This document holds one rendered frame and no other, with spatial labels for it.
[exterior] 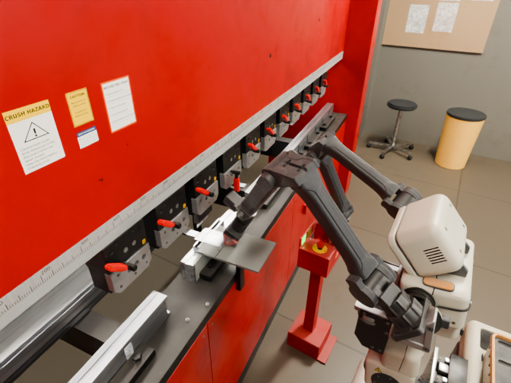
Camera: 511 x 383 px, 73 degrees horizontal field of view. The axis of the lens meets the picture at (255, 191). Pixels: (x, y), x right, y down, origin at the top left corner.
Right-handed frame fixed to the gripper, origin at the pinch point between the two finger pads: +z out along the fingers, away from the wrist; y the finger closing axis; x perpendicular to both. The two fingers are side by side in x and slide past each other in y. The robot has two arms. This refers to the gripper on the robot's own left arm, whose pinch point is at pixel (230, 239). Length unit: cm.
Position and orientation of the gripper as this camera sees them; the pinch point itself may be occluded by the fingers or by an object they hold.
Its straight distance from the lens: 140.4
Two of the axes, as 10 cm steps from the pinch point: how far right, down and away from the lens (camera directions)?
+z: -4.2, 6.4, 6.4
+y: -4.3, 4.8, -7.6
